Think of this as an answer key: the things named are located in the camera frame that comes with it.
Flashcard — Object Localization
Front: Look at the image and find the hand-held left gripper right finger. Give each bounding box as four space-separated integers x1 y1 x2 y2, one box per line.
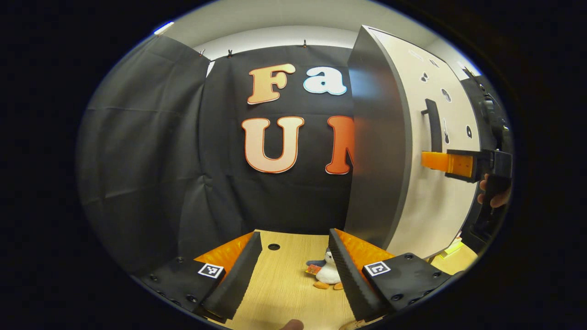
328 228 452 322

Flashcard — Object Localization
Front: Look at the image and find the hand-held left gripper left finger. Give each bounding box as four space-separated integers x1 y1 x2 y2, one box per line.
138 231 263 321

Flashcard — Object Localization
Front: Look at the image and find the white cabinet door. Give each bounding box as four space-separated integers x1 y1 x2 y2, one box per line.
367 27 482 259

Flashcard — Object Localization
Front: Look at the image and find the penguin plush toy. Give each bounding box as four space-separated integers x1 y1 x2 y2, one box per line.
306 247 343 291

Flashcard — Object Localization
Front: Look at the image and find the yellow-green packet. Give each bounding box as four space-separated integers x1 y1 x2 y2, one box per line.
440 237 465 260

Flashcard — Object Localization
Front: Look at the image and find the black backdrop cloth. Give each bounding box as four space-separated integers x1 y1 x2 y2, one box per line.
76 34 358 275

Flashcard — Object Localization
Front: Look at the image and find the black door handle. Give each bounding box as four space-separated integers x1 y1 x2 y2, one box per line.
421 99 443 154

